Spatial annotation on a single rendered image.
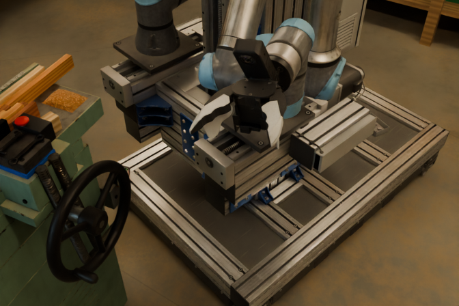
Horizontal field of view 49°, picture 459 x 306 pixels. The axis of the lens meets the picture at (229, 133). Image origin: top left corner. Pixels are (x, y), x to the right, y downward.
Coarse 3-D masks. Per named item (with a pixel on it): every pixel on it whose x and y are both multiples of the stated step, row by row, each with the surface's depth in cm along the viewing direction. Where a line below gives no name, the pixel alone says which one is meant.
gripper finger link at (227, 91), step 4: (232, 84) 83; (224, 88) 82; (228, 88) 82; (216, 92) 82; (220, 92) 81; (224, 92) 81; (228, 92) 81; (232, 92) 81; (212, 96) 81; (216, 96) 81; (232, 96) 81; (236, 96) 81; (208, 100) 80; (212, 100) 80; (232, 100) 81
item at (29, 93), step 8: (64, 56) 143; (56, 64) 140; (64, 64) 142; (72, 64) 145; (48, 72) 137; (56, 72) 140; (64, 72) 143; (32, 80) 135; (40, 80) 135; (48, 80) 138; (56, 80) 141; (24, 88) 132; (32, 88) 133; (40, 88) 136; (16, 96) 129; (24, 96) 131; (32, 96) 134; (8, 104) 127
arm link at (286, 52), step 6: (276, 42) 90; (270, 48) 88; (276, 48) 88; (282, 48) 88; (288, 48) 88; (270, 54) 87; (276, 54) 87; (282, 54) 87; (288, 54) 87; (294, 54) 88; (288, 60) 87; (294, 60) 88; (300, 60) 90; (294, 66) 87; (300, 66) 90; (294, 72) 88; (294, 78) 88
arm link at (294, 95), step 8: (296, 80) 97; (304, 80) 99; (288, 88) 97; (296, 88) 98; (288, 96) 99; (296, 96) 99; (288, 104) 100; (296, 104) 101; (288, 112) 102; (296, 112) 103
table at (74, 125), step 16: (96, 96) 136; (64, 112) 131; (80, 112) 131; (96, 112) 136; (64, 128) 126; (80, 128) 131; (0, 192) 110; (64, 192) 116; (0, 208) 112; (16, 208) 110; (48, 208) 112; (32, 224) 110
